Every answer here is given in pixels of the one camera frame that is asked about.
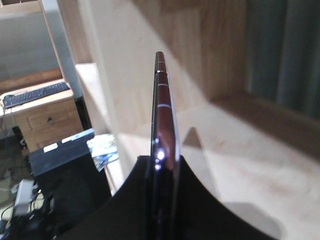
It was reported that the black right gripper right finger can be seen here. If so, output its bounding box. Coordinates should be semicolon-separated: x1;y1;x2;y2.
174;156;273;240

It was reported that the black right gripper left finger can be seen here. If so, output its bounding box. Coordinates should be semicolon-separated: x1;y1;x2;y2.
59;155;150;240

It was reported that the black smartphone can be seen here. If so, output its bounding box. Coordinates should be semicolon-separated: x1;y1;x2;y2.
149;51;180;240

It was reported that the black computer tower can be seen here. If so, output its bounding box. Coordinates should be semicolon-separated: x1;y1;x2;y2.
28;128;112;234

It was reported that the colourful booklet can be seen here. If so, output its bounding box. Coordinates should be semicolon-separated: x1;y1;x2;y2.
86;133;119;172

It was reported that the white power strip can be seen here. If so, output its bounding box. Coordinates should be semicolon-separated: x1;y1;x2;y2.
12;179;34;217

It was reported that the wooden side table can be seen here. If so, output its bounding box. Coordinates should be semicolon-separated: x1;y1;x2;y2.
0;0;85;153

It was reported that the low wooden shelf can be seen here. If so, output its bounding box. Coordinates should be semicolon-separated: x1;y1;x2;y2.
57;0;320;240

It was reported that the black keyboard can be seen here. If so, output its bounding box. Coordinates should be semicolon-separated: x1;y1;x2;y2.
3;82;70;109

